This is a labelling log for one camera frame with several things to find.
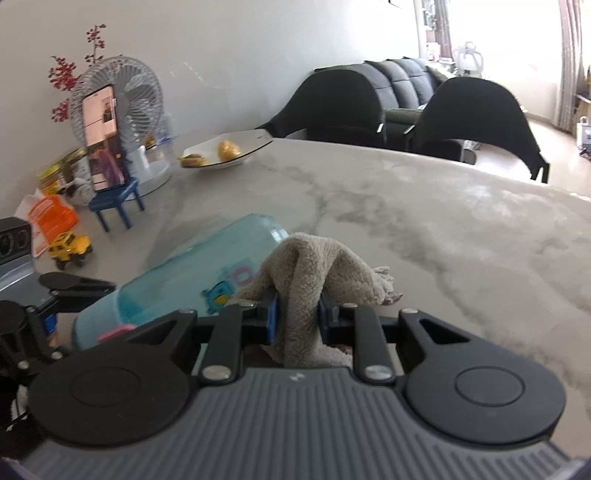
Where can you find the grey sofa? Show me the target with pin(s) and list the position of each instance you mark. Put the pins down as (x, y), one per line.
(406, 87)

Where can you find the yellow food piece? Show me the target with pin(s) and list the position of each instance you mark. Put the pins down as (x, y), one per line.
(229, 150)

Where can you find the white paper bag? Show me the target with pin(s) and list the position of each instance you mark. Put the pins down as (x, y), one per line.
(585, 134)

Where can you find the white office chair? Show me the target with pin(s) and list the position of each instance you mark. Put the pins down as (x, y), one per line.
(470, 57)

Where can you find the orange packet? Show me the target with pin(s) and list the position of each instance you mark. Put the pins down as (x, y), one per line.
(55, 221)

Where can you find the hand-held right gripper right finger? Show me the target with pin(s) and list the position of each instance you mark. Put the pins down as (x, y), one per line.
(327, 318)

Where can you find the smartphone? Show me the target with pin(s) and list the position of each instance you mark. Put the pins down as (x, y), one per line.
(104, 138)

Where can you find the white plate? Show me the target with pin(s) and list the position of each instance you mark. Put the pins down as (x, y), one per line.
(240, 147)

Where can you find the beige towel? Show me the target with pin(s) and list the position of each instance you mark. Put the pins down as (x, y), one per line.
(304, 286)

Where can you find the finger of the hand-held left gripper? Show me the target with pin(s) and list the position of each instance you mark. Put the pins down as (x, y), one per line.
(46, 332)
(78, 286)

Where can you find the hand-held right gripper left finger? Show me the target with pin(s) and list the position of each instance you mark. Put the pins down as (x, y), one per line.
(272, 318)

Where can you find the blue chair-shaped phone stand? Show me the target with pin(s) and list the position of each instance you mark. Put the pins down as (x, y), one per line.
(115, 198)

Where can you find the brown food piece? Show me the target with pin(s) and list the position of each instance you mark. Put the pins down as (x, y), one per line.
(192, 160)

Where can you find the grey curtain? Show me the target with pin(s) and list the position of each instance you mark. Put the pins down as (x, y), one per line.
(570, 64)

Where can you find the small white toy figure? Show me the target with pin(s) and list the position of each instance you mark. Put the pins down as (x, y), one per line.
(79, 191)

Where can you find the red berry branch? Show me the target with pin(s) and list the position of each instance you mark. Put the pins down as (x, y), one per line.
(64, 76)

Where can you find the black dining chair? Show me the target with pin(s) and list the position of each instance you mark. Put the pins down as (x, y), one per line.
(341, 106)
(480, 120)

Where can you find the blue water bottle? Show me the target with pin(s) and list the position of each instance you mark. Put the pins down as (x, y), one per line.
(194, 267)

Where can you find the clear plastic bottle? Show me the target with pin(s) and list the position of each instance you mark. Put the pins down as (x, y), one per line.
(161, 134)

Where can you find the white table fan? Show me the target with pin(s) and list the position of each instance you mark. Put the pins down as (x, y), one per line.
(138, 101)

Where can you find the yellow toy truck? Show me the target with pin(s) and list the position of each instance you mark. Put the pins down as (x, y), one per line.
(69, 247)

